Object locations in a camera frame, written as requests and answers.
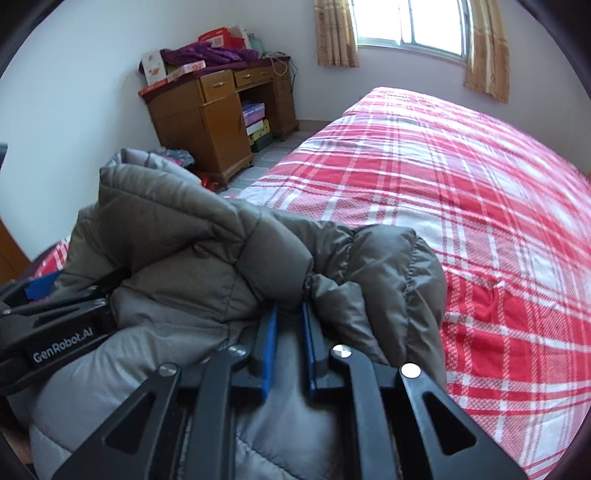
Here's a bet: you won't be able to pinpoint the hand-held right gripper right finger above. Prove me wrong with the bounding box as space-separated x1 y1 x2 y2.
301 301 527 480

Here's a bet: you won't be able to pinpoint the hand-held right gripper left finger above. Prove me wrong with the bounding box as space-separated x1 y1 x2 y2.
51 302 279 480

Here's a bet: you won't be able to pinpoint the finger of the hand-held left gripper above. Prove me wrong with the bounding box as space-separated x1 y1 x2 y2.
0 267 132 305
0 295 114 329

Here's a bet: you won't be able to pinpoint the grey puffer jacket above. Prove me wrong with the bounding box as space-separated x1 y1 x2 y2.
9 148 448 480

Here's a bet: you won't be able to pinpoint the pink clothes pile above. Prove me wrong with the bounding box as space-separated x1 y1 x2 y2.
150 147 197 168

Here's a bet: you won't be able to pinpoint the wooden door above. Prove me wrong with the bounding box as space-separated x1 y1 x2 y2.
0 217 31 284

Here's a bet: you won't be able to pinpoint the bed with red plaid sheet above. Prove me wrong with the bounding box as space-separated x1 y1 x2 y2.
28 87 591 478

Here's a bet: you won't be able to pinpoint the wooden desk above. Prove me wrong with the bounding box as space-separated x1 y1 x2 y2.
139 55 298 188

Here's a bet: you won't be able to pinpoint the stack of boxes under desk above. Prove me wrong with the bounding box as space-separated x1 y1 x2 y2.
241 102 272 152

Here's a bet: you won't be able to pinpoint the white pink boxes on desk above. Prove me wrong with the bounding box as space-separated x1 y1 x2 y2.
139 61 207 97

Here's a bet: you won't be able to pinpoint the purple cloth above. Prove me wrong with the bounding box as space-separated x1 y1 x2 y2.
161 41 259 68

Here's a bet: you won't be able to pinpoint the red gift bag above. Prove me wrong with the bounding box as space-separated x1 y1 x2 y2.
198 27 245 49

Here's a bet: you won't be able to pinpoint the tan patterned curtain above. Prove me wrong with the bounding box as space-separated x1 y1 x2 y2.
463 0 512 104
313 0 360 69

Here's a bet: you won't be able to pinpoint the barred window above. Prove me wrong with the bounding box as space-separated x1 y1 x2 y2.
348 0 474 58

